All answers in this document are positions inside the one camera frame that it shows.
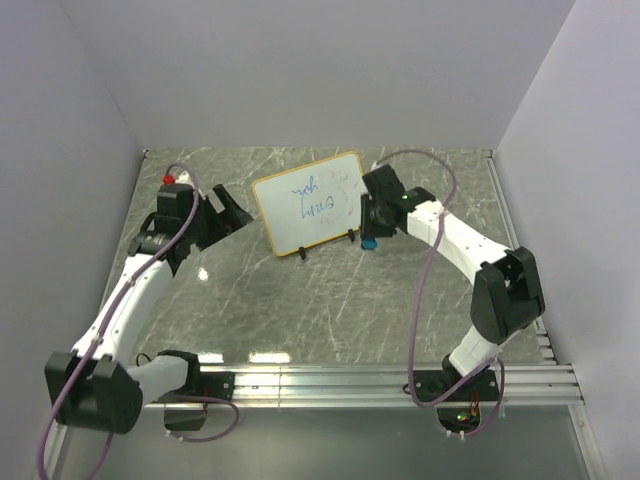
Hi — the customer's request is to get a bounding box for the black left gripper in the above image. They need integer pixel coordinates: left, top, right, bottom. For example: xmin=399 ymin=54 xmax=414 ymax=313
xmin=182 ymin=184 xmax=251 ymax=251

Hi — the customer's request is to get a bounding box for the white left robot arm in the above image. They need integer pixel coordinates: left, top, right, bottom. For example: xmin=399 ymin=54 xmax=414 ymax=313
xmin=45 ymin=183 xmax=252 ymax=434

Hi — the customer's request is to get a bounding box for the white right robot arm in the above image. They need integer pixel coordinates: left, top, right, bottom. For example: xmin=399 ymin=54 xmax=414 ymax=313
xmin=361 ymin=165 xmax=545 ymax=400

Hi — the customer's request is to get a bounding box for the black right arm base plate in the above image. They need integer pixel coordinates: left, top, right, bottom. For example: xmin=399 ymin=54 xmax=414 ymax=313
xmin=414 ymin=368 xmax=501 ymax=404

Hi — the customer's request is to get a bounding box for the blue whiteboard eraser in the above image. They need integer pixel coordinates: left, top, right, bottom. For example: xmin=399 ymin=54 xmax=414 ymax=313
xmin=361 ymin=237 xmax=378 ymax=251

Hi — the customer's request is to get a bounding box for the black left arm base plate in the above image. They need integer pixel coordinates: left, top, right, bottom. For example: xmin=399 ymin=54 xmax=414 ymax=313
xmin=174 ymin=372 xmax=235 ymax=401

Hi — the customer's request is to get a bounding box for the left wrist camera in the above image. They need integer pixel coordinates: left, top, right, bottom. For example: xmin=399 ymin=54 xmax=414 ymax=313
xmin=162 ymin=171 xmax=193 ymax=186

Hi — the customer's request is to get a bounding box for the yellow framed whiteboard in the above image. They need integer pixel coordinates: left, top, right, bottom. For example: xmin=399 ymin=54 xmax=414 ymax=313
xmin=252 ymin=152 xmax=365 ymax=257

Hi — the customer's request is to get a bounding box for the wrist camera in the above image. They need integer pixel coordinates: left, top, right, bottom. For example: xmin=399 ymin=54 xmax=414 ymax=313
xmin=162 ymin=171 xmax=193 ymax=186
xmin=370 ymin=159 xmax=390 ymax=171

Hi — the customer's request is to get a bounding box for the aluminium right side rail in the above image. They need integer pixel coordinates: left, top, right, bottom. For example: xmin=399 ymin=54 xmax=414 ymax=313
xmin=482 ymin=152 xmax=559 ymax=364

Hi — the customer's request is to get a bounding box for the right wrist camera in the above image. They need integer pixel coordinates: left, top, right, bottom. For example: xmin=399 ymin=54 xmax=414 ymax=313
xmin=370 ymin=159 xmax=390 ymax=171

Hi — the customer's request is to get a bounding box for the aluminium front mounting rail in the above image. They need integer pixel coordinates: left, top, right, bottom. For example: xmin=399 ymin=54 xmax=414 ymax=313
xmin=57 ymin=364 xmax=585 ymax=409

